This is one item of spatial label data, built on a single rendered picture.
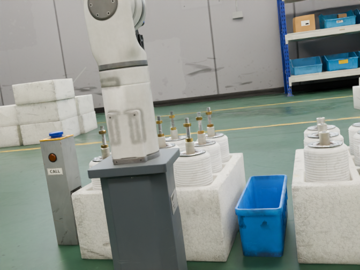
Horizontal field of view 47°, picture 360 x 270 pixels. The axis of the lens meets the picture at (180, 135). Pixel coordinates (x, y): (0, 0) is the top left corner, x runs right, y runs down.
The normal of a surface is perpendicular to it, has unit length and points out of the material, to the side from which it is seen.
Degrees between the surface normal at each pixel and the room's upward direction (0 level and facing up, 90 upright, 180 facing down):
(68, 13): 90
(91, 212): 90
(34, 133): 90
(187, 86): 90
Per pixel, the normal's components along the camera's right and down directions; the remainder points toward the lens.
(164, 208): 0.57, 0.05
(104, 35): -0.38, 0.22
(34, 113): -0.15, 0.16
